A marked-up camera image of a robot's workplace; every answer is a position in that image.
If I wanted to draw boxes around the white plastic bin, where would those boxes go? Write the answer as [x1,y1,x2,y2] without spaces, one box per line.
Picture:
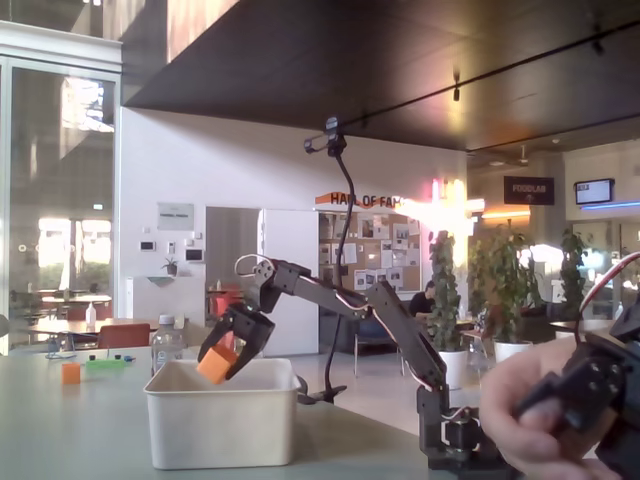
[143,358,302,471]

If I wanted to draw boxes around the green flat block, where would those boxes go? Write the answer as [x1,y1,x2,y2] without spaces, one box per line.
[84,357,127,372]

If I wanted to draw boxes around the person's right hand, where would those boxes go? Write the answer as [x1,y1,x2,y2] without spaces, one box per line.
[478,339,621,480]

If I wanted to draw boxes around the red chair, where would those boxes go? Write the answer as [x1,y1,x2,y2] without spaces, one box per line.
[213,283,246,321]

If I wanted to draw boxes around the clear plastic water bottle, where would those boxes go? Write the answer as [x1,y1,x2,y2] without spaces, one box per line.
[150,313,185,379]

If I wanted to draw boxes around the white cabinet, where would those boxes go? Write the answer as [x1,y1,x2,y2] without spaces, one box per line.
[125,274,207,331]

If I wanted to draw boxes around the orange chair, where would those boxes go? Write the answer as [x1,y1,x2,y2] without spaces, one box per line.
[97,323,151,350]

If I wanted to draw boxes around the white door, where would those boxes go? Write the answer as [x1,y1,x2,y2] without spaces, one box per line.
[260,208,320,358]

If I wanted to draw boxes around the dark sofa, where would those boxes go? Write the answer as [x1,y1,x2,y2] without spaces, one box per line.
[319,299,426,354]

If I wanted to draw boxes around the bushy green plant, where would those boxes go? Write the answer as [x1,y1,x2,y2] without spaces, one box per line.
[469,218,545,346]

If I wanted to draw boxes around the slim green plant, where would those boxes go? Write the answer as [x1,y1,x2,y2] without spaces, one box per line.
[558,228,590,322]

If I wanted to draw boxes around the tall climbing green plant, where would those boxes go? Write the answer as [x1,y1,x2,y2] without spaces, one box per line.
[428,229,464,352]

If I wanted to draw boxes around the wooden cafeteria table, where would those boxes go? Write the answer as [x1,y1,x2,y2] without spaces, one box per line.
[24,318,161,342]

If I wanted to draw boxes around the cork notice board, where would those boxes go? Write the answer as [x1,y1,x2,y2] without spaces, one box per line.
[318,211,423,294]

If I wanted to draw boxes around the round wooden table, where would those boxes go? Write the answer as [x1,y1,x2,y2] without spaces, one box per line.
[40,294,113,321]

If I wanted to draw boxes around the seated person in black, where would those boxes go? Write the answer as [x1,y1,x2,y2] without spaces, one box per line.
[408,279,437,319]

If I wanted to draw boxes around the orange hall of fame sign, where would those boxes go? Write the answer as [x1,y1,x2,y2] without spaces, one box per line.
[314,191,419,211]

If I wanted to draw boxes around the black webcam on gooseneck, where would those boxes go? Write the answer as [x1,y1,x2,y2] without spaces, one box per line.
[303,116,349,157]

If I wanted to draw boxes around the black foodlab sign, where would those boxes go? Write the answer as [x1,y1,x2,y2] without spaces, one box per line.
[503,175,556,206]

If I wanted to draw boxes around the black gooseneck clamp mount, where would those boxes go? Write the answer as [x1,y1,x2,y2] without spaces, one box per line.
[297,149,359,406]

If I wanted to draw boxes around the grey wall sign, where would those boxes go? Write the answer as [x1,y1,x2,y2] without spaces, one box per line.
[157,201,196,232]

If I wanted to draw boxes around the blue wire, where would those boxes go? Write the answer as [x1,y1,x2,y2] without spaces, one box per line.
[44,335,77,361]

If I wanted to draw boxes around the wall mounted monitor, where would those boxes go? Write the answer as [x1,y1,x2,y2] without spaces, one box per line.
[574,178,616,206]

